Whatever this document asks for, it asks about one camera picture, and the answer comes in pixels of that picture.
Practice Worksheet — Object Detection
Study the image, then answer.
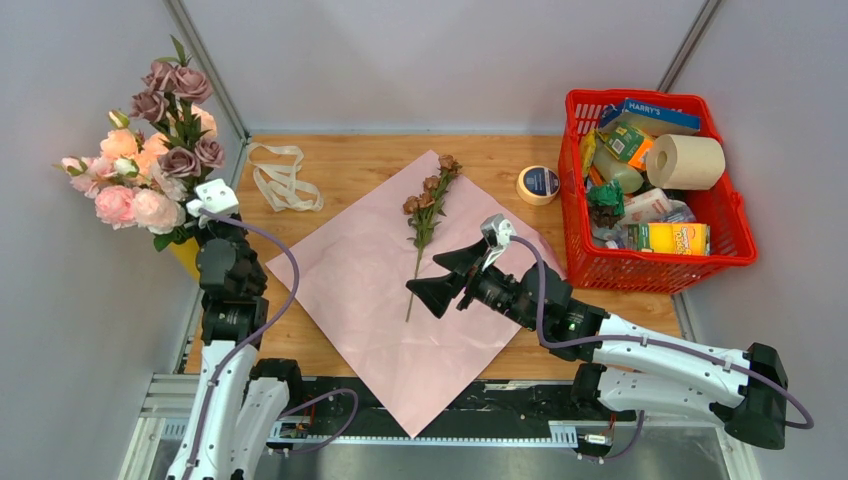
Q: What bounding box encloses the masking tape roll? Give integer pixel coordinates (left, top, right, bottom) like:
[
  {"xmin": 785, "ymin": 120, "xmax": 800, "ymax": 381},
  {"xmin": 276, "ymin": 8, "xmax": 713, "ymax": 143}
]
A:
[{"xmin": 516, "ymin": 165, "xmax": 560, "ymax": 206}]

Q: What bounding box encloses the brown dried flower stem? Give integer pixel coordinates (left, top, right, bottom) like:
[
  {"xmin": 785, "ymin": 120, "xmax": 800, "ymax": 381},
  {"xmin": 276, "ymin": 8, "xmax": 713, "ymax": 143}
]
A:
[{"xmin": 401, "ymin": 153, "xmax": 464, "ymax": 325}]

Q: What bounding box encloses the peach flower stem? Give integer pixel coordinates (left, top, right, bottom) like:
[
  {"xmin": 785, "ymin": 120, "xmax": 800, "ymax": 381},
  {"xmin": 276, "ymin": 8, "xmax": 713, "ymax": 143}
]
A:
[{"xmin": 100, "ymin": 103, "xmax": 226, "ymax": 183}]

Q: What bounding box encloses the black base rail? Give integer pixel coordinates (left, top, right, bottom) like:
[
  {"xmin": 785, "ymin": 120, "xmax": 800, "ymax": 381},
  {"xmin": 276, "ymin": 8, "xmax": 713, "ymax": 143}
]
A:
[{"xmin": 266, "ymin": 377, "xmax": 636, "ymax": 450}]

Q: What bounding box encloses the yellow cylindrical vase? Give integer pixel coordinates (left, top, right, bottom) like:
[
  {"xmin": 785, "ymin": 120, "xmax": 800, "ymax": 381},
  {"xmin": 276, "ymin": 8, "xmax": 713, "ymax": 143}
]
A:
[{"xmin": 167, "ymin": 238, "xmax": 200, "ymax": 282}]

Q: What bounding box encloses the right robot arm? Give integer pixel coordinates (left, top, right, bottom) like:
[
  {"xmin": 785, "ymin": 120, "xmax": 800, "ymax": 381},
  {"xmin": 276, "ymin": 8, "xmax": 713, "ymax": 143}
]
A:
[{"xmin": 406, "ymin": 240, "xmax": 789, "ymax": 450}]

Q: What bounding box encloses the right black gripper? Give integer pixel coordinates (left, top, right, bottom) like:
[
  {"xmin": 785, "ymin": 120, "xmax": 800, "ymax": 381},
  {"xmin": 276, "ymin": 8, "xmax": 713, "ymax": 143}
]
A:
[{"xmin": 406, "ymin": 239, "xmax": 539, "ymax": 334}]

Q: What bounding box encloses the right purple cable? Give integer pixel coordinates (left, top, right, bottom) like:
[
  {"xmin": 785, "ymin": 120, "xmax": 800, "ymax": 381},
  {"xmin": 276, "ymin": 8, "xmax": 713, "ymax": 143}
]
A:
[{"xmin": 508, "ymin": 234, "xmax": 815, "ymax": 462}]

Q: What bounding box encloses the pale green bottle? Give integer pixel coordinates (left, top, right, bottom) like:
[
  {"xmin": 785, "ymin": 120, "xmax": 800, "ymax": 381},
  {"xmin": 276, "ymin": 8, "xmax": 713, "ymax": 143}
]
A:
[{"xmin": 592, "ymin": 145, "xmax": 644, "ymax": 194}]

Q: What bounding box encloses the pink rose stem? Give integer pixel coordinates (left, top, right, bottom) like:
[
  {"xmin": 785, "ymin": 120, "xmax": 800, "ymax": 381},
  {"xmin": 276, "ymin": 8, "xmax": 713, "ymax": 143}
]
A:
[{"xmin": 57, "ymin": 151, "xmax": 186, "ymax": 235}]

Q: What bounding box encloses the blue Harry's box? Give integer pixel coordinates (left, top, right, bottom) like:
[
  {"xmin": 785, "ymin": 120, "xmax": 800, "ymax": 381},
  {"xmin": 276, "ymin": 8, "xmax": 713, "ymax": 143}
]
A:
[{"xmin": 597, "ymin": 98, "xmax": 701, "ymax": 137}]

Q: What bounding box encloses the yellow sponge pack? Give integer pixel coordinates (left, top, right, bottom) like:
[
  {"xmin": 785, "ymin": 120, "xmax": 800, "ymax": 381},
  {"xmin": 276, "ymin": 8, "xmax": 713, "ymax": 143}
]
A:
[{"xmin": 627, "ymin": 223, "xmax": 710, "ymax": 256}]

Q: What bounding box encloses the white plastic package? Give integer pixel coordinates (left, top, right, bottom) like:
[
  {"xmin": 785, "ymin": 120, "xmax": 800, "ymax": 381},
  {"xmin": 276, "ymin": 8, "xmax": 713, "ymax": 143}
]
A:
[{"xmin": 619, "ymin": 188, "xmax": 673, "ymax": 225}]

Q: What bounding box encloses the red plastic basket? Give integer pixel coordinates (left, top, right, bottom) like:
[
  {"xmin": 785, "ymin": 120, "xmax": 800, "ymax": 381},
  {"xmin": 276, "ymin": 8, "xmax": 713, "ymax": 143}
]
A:
[{"xmin": 558, "ymin": 89, "xmax": 758, "ymax": 294}]

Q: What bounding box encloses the mauve rose stem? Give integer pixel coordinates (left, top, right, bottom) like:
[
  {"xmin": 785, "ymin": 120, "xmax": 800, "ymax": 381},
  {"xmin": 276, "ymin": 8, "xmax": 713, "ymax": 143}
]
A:
[{"xmin": 128, "ymin": 35, "xmax": 228, "ymax": 253}]

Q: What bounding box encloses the white rose stem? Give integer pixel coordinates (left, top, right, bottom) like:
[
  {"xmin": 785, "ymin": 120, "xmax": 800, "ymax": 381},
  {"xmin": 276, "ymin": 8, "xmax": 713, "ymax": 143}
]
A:
[{"xmin": 113, "ymin": 156, "xmax": 188, "ymax": 202}]

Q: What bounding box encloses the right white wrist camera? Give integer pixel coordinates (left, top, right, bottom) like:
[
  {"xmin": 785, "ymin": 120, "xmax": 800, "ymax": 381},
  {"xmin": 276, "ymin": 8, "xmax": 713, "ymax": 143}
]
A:
[{"xmin": 481, "ymin": 213, "xmax": 517, "ymax": 270}]

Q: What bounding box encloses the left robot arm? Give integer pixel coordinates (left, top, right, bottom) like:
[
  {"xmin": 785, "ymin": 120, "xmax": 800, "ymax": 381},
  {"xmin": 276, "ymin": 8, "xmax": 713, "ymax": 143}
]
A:
[{"xmin": 166, "ymin": 214, "xmax": 306, "ymax": 479}]

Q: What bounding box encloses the cream ribbon with gold text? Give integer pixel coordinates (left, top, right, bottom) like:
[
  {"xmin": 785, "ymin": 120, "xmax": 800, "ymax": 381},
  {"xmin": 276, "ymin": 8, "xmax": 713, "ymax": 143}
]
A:
[{"xmin": 246, "ymin": 142, "xmax": 324, "ymax": 212}]

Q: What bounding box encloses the purple pink wrapping paper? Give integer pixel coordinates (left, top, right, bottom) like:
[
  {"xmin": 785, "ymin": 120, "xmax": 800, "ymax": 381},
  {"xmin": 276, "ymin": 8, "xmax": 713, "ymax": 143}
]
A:
[{"xmin": 267, "ymin": 151, "xmax": 572, "ymax": 436}]

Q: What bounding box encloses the green orange box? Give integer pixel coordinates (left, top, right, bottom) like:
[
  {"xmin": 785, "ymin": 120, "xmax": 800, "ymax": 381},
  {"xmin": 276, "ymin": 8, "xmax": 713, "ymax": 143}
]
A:
[{"xmin": 604, "ymin": 122, "xmax": 655, "ymax": 172}]

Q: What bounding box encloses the beige paper towel roll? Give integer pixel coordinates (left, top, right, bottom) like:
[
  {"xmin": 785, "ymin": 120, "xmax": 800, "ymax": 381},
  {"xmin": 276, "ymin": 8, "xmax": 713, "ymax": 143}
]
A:
[{"xmin": 646, "ymin": 134, "xmax": 726, "ymax": 190}]

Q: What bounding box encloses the green crumpled wrapper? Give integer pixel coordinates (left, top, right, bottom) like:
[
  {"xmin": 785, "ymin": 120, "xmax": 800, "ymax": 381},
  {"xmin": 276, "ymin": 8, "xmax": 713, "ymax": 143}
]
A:
[{"xmin": 586, "ymin": 180, "xmax": 625, "ymax": 229}]

